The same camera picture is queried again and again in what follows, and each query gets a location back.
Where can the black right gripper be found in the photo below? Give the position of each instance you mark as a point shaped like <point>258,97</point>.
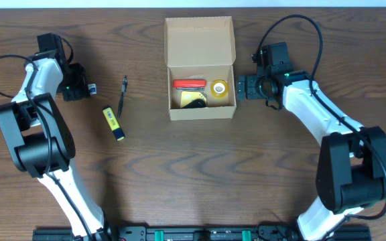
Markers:
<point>246,88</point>

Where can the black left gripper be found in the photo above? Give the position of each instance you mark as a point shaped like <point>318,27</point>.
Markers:
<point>76,88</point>

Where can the white blue staples box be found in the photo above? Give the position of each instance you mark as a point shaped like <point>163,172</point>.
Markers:
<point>92,89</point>

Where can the yellow tape roll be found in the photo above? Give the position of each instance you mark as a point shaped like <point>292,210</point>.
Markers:
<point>219,88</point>

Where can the yellow highlighter marker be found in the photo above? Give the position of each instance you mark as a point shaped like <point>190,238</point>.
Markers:
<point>113,123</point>

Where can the black pencil sharpener with pencil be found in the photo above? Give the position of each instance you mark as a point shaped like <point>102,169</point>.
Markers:
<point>198,103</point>

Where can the black pen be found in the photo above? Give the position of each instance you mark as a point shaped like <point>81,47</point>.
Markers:
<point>123,91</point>

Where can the yellow spiral notepad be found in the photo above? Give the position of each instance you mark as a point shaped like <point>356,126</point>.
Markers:
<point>188,97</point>

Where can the brown cardboard box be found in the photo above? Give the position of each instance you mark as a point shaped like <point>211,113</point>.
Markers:
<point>200,48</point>

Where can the red black stapler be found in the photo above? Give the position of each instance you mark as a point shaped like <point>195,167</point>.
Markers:
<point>189,84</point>

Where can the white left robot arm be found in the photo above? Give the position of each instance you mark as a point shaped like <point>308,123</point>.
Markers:
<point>41,144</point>

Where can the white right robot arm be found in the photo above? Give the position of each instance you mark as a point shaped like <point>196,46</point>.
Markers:
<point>351,174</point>

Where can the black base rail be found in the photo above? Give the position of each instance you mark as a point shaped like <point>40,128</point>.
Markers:
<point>259,233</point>

